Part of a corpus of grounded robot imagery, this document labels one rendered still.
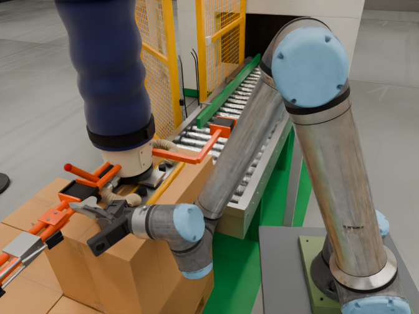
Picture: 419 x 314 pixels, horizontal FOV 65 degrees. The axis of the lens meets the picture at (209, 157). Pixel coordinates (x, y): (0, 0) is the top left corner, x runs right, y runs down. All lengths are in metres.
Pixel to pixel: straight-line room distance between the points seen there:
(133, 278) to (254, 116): 0.63
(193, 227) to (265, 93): 0.35
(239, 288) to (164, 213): 1.32
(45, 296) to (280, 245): 0.95
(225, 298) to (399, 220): 1.38
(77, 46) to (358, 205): 0.80
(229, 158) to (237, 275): 1.39
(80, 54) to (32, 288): 1.00
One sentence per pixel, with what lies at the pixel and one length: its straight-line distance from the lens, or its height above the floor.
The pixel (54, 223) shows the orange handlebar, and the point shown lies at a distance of 1.00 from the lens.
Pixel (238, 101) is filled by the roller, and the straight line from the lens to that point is 2.83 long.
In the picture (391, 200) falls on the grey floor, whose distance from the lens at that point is 2.89.
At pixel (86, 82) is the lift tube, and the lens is 1.04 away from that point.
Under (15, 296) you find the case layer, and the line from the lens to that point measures 1.63.
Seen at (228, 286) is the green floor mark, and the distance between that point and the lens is 2.09.
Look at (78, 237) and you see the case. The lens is 1.15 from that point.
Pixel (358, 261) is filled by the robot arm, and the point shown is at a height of 1.12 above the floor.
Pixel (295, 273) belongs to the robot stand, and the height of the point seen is 0.75.
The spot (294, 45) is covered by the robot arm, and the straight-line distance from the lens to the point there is 0.55.
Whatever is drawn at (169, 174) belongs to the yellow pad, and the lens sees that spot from 1.27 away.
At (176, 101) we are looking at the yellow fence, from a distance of 2.41.
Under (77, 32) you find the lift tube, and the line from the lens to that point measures 1.00.
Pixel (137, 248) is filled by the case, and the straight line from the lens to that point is 1.06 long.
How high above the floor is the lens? 1.73
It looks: 34 degrees down
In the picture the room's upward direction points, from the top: 2 degrees counter-clockwise
